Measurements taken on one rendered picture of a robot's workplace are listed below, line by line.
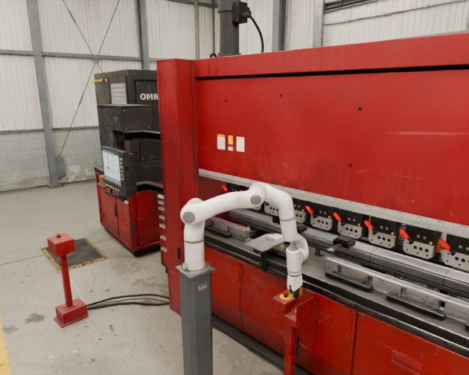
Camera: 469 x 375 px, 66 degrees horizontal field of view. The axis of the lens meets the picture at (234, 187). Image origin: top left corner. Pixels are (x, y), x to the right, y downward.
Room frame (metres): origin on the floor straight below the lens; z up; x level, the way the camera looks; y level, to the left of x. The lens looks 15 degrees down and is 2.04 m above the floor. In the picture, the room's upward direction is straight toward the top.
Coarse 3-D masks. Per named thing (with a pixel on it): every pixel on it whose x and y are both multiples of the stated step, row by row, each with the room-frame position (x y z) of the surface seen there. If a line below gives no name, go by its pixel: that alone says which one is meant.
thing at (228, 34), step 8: (224, 0) 2.93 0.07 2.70; (232, 0) 2.93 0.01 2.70; (224, 8) 2.93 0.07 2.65; (232, 8) 2.93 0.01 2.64; (240, 8) 2.89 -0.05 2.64; (248, 8) 2.99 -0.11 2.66; (224, 16) 2.95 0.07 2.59; (232, 16) 2.93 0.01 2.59; (240, 16) 2.89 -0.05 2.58; (248, 16) 2.88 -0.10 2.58; (224, 24) 2.95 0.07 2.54; (232, 24) 2.94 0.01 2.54; (256, 24) 2.89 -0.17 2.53; (224, 32) 2.95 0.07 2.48; (232, 32) 2.94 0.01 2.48; (224, 40) 2.95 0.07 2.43; (232, 40) 2.94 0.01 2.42; (224, 48) 2.95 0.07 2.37; (232, 48) 2.94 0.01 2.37; (224, 56) 2.92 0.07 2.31
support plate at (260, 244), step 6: (252, 240) 2.44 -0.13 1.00; (258, 240) 2.44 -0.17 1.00; (264, 240) 2.44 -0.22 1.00; (270, 240) 2.44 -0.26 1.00; (276, 240) 2.44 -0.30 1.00; (282, 240) 2.44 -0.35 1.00; (252, 246) 2.34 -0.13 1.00; (258, 246) 2.34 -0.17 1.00; (264, 246) 2.33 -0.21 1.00; (270, 246) 2.33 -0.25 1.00
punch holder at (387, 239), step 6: (372, 216) 2.00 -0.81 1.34; (372, 222) 1.99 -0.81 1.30; (378, 222) 1.97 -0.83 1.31; (384, 222) 1.95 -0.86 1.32; (390, 222) 1.92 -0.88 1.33; (396, 222) 1.90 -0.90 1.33; (378, 228) 1.97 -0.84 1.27; (384, 228) 1.94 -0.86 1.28; (390, 228) 1.92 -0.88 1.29; (396, 228) 1.91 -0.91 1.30; (372, 234) 1.99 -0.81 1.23; (378, 234) 1.96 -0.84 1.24; (384, 234) 1.94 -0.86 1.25; (390, 234) 1.92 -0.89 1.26; (396, 234) 1.91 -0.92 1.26; (372, 240) 1.98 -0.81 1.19; (378, 240) 1.96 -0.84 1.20; (384, 240) 1.94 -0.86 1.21; (390, 240) 1.93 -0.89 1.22; (396, 240) 1.93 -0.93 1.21; (384, 246) 1.93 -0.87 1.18; (390, 246) 1.91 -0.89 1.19
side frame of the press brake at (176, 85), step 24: (168, 72) 3.00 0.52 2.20; (192, 72) 3.06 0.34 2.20; (168, 96) 3.01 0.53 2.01; (192, 96) 3.06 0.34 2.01; (168, 120) 3.02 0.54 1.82; (192, 120) 3.06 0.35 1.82; (168, 144) 3.03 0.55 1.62; (192, 144) 3.05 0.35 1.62; (168, 168) 3.04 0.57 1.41; (192, 168) 3.04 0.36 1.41; (168, 192) 3.06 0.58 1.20; (192, 192) 3.04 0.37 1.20; (216, 192) 3.24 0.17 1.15; (168, 216) 3.06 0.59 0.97; (216, 216) 3.23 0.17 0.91; (168, 240) 3.08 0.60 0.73; (168, 264) 3.09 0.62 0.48; (168, 288) 3.11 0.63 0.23
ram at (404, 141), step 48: (240, 96) 2.74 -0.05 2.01; (288, 96) 2.44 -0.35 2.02; (336, 96) 2.20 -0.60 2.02; (384, 96) 2.00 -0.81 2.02; (432, 96) 1.84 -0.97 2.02; (288, 144) 2.43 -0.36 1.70; (336, 144) 2.18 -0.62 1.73; (384, 144) 1.98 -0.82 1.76; (432, 144) 1.81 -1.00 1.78; (288, 192) 2.42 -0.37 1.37; (336, 192) 2.16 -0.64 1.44; (384, 192) 1.96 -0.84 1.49; (432, 192) 1.79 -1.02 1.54
